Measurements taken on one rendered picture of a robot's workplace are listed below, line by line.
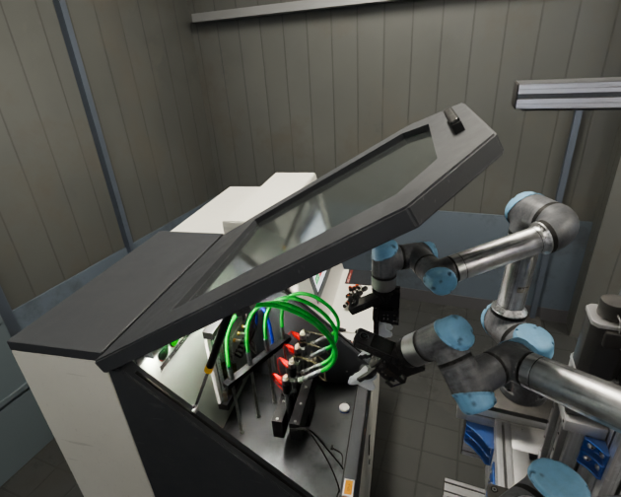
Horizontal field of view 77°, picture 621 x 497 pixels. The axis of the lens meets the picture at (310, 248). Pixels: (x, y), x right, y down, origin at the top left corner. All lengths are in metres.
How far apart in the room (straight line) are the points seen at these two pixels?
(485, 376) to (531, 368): 0.09
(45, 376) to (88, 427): 0.19
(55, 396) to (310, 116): 2.80
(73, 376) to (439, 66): 2.87
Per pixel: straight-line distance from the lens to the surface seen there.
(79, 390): 1.23
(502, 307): 1.50
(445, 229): 3.48
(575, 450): 1.31
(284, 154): 3.65
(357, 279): 2.19
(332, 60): 3.39
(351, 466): 1.40
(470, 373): 0.89
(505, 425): 1.59
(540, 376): 0.92
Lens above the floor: 2.09
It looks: 26 degrees down
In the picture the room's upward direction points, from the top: 4 degrees counter-clockwise
